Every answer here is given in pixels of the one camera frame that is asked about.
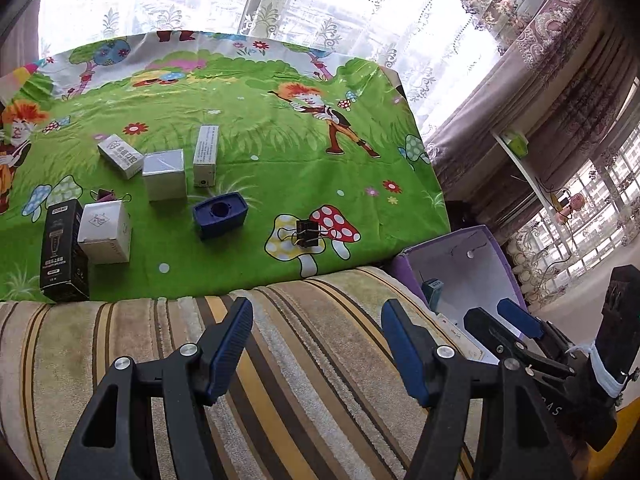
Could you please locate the purple cardboard box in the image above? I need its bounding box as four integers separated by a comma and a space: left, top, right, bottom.
389, 224, 530, 366

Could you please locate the black binder clip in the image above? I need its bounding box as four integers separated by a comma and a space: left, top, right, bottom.
294, 218, 330, 249

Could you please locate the white side table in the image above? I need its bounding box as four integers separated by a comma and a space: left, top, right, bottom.
489, 127, 573, 213

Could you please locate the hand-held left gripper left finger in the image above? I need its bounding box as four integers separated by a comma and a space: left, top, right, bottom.
55, 297, 254, 480

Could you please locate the window with grille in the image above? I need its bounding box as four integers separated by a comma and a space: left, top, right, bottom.
525, 125, 640, 306

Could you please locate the teal box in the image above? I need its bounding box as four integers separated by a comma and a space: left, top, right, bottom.
421, 276, 445, 312

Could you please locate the striped beige towel blanket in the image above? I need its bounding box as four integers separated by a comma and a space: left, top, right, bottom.
0, 265, 501, 480

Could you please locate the white cube box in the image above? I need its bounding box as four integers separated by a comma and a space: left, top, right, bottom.
141, 149, 188, 203

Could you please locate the embroidered sheer curtain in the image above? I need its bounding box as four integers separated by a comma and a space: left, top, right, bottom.
505, 150, 640, 306

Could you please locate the slim white text box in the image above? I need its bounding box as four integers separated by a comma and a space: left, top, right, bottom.
192, 124, 221, 189

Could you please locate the green cartoon printed cloth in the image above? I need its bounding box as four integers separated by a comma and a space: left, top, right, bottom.
0, 30, 451, 306

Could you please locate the white elastic band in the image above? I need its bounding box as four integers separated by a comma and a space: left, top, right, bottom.
570, 340, 626, 401

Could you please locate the brown patterned curtain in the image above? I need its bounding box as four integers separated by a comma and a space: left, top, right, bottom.
425, 0, 640, 241

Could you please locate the green tissue pack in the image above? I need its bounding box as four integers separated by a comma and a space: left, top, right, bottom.
501, 129, 531, 157

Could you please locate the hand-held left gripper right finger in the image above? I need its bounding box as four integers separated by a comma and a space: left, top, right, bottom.
381, 299, 576, 480

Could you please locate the blue plastic holder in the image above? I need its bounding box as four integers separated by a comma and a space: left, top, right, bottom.
192, 191, 250, 242

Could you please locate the small white box cow print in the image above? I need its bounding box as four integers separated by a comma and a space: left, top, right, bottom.
76, 199, 134, 266

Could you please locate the white lace curtain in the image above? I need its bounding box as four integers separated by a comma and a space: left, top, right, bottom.
40, 0, 501, 131

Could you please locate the white box grey print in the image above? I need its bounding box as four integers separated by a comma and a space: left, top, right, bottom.
96, 133, 146, 181

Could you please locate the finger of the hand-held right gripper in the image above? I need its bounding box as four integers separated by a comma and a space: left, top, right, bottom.
497, 298, 571, 358
464, 307, 576, 378

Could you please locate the pink handheld fan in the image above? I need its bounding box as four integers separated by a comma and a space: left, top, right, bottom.
554, 191, 587, 225

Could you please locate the black box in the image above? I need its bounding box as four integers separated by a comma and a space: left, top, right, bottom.
39, 198, 92, 304

